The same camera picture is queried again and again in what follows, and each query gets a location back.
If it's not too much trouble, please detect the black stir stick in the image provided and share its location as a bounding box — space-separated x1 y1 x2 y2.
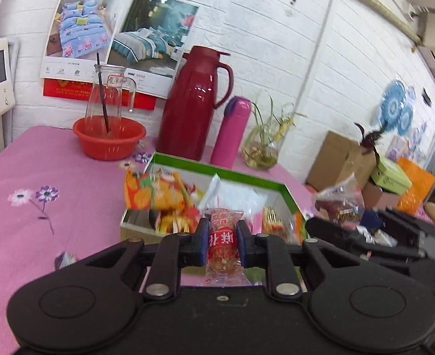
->
96 52 111 135

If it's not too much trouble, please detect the dark red dried plant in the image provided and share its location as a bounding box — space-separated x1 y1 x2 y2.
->
354 122 388 167

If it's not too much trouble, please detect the clear snack packet red label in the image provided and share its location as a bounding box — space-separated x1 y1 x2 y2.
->
204 207 245 280

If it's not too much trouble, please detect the plant in glass vase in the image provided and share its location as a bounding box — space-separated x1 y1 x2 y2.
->
241 91 307 171

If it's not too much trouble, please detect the orange snack packet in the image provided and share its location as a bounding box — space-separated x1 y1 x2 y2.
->
124 170 186 212

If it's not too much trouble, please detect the large brown cardboard box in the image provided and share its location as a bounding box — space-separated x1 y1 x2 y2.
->
306 130 379 193

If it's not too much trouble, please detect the white snack packet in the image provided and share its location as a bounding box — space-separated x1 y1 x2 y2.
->
199 174 267 223

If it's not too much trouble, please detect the wall calendar poster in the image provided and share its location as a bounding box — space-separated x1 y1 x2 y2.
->
40 0 199 111

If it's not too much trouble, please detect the green cardboard box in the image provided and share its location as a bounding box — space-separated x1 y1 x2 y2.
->
371 155 412 190

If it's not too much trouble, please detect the glass pitcher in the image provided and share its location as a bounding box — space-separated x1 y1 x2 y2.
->
85 64 138 135

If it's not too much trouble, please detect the orange bag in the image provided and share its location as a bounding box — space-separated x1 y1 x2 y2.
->
397 157 435 213

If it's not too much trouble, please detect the white wall pipe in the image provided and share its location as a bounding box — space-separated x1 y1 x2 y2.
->
302 0 337 95

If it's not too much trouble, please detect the yellow snack packet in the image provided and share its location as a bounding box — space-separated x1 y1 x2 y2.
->
149 192 205 236

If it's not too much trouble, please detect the blue paper fan decoration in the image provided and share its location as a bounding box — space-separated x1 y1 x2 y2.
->
378 79 418 137

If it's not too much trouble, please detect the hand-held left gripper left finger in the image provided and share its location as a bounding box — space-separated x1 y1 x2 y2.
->
79 217 211 301

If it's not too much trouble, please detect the pink floral tablecloth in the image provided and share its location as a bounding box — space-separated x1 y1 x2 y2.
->
0 126 314 355

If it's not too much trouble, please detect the clear packet with red contents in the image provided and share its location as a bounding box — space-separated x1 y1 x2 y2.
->
313 177 366 223

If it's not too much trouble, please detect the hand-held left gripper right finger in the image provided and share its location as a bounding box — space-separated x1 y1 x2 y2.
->
236 220 355 301

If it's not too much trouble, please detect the small brown cardboard box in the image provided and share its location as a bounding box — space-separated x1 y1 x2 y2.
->
361 181 403 211

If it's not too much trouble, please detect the red thermos jug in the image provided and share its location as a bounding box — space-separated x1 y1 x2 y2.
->
156 45 235 161

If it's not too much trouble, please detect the green and white box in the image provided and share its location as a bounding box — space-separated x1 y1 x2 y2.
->
120 152 307 246

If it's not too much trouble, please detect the pink bottle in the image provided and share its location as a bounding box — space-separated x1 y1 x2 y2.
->
210 96 251 169

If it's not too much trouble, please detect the red plastic basket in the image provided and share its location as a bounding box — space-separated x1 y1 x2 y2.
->
72 116 147 161

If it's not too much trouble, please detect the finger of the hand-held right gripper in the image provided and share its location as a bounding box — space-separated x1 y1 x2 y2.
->
305 214 379 256
374 207 435 241

